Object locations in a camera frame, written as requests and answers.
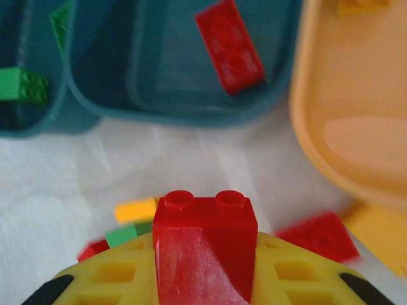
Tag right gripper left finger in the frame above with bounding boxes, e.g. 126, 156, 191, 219
20, 231, 159, 305

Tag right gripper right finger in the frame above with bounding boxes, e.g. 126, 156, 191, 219
251, 231, 397, 305

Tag yellow lego brick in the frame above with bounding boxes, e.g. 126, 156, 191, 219
114, 196, 163, 225
341, 203, 407, 277
336, 0, 390, 17

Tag red sloped lego brick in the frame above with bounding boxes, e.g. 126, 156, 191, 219
151, 189, 258, 305

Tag yellow plastic container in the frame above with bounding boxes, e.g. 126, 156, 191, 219
287, 0, 407, 210

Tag teal plastic container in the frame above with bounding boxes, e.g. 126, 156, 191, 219
63, 0, 303, 128
0, 0, 102, 139

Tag green sloped lego brick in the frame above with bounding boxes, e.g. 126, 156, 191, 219
49, 0, 76, 61

